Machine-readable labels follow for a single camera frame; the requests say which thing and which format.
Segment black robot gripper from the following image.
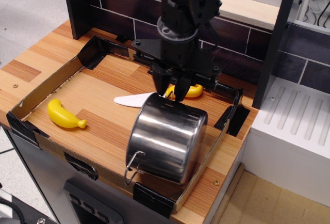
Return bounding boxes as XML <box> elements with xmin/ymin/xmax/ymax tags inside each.
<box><xmin>133</xmin><ymin>18</ymin><xmax>221</xmax><ymax>102</ymax></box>

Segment stainless steel pot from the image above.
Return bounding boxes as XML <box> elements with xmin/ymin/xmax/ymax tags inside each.
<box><xmin>125</xmin><ymin>93</ymin><xmax>208</xmax><ymax>186</ymax></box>

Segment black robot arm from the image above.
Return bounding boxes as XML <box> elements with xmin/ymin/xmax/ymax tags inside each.
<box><xmin>133</xmin><ymin>0</ymin><xmax>222</xmax><ymax>102</ymax></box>

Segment cardboard fence with black tape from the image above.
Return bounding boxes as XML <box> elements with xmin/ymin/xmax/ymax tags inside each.
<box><xmin>1</xmin><ymin>33</ymin><xmax>257</xmax><ymax>223</ymax></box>

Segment yellow toy banana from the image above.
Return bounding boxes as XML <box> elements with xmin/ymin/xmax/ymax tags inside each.
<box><xmin>47</xmin><ymin>99</ymin><xmax>87</xmax><ymax>129</ymax></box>

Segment white toy sink drainboard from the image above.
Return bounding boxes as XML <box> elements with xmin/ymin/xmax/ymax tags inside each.
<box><xmin>242</xmin><ymin>78</ymin><xmax>329</xmax><ymax>206</ymax></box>

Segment yellow handled toy knife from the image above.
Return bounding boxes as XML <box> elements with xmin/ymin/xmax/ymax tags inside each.
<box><xmin>114</xmin><ymin>84</ymin><xmax>203</xmax><ymax>108</ymax></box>

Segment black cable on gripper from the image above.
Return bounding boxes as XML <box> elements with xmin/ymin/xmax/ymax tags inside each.
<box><xmin>198</xmin><ymin>20</ymin><xmax>220</xmax><ymax>54</ymax></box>

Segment black braided cable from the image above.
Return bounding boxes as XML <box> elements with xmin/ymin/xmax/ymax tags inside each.
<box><xmin>0</xmin><ymin>198</ymin><xmax>29</xmax><ymax>224</ymax></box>

